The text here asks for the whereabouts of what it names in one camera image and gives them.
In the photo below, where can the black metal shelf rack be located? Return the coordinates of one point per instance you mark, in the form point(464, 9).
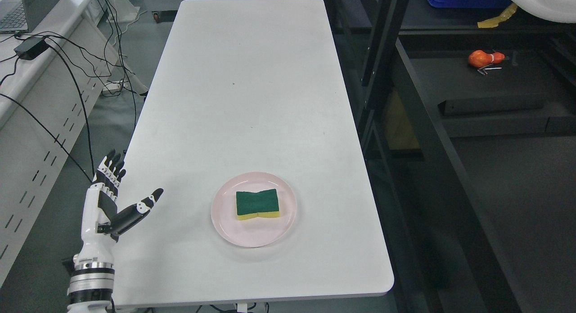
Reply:
point(473, 169)

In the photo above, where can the white power strip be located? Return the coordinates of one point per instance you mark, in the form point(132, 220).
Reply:
point(111, 89)

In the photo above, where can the black power adapter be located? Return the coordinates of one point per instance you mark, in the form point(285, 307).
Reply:
point(30, 48)

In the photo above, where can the grey laptop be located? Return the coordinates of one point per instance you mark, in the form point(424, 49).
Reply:
point(23, 15)

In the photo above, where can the white cloth bag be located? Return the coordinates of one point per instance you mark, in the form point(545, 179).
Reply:
point(561, 11)

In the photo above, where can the pink round plate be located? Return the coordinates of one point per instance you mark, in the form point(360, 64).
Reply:
point(255, 232)

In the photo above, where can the orange plastic toy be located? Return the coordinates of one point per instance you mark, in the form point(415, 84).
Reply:
point(480, 59)

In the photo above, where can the white rectangular table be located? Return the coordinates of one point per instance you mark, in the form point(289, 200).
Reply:
point(246, 86)

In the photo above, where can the white perforated side desk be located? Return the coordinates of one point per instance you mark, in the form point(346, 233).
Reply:
point(44, 103)

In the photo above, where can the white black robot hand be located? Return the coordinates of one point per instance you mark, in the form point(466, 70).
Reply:
point(102, 222)

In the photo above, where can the green yellow sponge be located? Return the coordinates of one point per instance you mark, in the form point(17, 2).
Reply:
point(263, 204)

